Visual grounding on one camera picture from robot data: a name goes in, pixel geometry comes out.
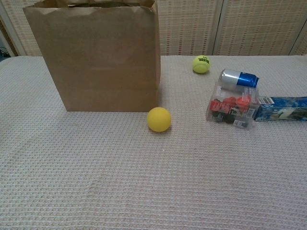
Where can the clear box with red items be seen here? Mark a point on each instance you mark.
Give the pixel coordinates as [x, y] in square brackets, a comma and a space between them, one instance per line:
[232, 106]

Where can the yellow green tennis ball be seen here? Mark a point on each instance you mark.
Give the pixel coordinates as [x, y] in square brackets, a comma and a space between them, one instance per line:
[201, 64]

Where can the white woven tablecloth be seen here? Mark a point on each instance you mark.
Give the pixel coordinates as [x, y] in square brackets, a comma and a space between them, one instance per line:
[144, 179]

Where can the blue silver drink can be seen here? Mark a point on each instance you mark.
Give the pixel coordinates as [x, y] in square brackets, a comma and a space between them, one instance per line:
[237, 77]

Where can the woven folding screen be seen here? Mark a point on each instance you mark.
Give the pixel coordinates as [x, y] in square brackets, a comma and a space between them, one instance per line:
[239, 26]

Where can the blue cookie package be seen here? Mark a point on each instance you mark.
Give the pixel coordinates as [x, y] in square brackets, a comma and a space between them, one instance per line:
[280, 109]

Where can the brown paper bag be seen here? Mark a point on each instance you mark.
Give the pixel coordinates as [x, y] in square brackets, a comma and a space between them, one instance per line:
[100, 60]

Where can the yellow foam ball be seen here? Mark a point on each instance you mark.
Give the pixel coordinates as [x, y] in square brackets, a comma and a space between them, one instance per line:
[159, 119]

